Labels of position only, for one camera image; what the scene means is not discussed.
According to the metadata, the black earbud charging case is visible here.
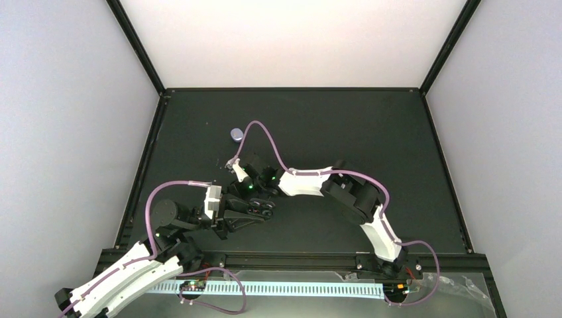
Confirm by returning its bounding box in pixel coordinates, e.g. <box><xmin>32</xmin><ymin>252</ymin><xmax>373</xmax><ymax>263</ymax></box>
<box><xmin>248</xmin><ymin>198</ymin><xmax>276</xmax><ymax>219</ymax></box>

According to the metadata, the lilac earbud charging case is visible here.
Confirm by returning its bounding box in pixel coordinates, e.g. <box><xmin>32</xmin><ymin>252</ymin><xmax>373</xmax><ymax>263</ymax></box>
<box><xmin>230</xmin><ymin>128</ymin><xmax>245</xmax><ymax>143</ymax></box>

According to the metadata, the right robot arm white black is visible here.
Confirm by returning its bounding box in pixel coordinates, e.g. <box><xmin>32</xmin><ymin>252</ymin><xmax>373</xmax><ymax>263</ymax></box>
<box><xmin>225</xmin><ymin>154</ymin><xmax>408</xmax><ymax>278</ymax></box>

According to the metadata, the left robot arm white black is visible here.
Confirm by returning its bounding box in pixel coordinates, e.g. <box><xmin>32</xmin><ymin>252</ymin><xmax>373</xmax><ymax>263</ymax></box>
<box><xmin>54</xmin><ymin>194</ymin><xmax>275</xmax><ymax>317</ymax></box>

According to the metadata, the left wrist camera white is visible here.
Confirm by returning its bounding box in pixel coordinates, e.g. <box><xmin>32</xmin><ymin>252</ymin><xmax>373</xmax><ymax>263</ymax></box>
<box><xmin>203</xmin><ymin>185</ymin><xmax>222</xmax><ymax>221</ymax></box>

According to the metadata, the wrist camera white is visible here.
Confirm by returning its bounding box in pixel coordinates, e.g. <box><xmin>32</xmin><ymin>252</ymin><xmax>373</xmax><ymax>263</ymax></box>
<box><xmin>203</xmin><ymin>185</ymin><xmax>222</xmax><ymax>221</ymax></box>
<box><xmin>225</xmin><ymin>158</ymin><xmax>249</xmax><ymax>182</ymax></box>

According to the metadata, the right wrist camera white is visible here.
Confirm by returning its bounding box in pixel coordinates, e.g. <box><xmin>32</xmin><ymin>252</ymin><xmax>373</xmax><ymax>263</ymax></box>
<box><xmin>225</xmin><ymin>158</ymin><xmax>249</xmax><ymax>182</ymax></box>

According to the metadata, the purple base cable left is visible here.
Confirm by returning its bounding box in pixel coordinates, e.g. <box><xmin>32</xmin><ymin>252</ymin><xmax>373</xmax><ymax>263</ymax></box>
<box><xmin>178</xmin><ymin>266</ymin><xmax>248</xmax><ymax>315</ymax></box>

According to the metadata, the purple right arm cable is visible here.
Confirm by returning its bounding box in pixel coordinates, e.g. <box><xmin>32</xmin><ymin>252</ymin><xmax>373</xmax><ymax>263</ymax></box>
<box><xmin>233</xmin><ymin>121</ymin><xmax>441</xmax><ymax>307</ymax></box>

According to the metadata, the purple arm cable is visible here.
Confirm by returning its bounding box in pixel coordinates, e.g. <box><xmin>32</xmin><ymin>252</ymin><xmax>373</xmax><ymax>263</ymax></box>
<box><xmin>57</xmin><ymin>180</ymin><xmax>213</xmax><ymax>318</ymax></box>
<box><xmin>233</xmin><ymin>121</ymin><xmax>441</xmax><ymax>307</ymax></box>

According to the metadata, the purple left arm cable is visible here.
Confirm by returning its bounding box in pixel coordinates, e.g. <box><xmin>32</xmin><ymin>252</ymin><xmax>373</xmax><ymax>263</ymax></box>
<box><xmin>57</xmin><ymin>180</ymin><xmax>213</xmax><ymax>318</ymax></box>

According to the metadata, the white slotted cable duct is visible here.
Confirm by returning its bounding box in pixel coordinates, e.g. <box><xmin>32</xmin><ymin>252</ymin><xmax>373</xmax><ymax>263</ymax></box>
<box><xmin>148</xmin><ymin>280</ymin><xmax>384</xmax><ymax>299</ymax></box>

